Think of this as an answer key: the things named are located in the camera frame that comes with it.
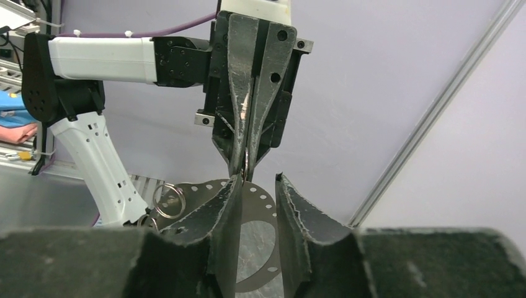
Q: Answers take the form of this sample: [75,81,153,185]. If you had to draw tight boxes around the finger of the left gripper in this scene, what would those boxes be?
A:
[227,13,259,175]
[246,22,296,181]

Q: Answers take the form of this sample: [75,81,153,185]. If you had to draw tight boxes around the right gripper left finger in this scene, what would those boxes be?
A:
[1,175,243,297]

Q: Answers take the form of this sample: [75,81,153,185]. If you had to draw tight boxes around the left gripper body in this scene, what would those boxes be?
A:
[194,10,314,163]

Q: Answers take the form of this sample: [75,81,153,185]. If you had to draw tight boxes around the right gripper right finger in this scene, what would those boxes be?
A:
[275,174,525,297]

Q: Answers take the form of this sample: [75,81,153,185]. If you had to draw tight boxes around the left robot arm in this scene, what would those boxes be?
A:
[22,11,313,227]

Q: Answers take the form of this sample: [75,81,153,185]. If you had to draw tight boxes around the pink and blue cloths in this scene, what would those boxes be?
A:
[1,91,38,144]

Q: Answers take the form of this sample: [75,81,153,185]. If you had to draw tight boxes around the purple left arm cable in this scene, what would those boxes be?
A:
[57,11,218,40]

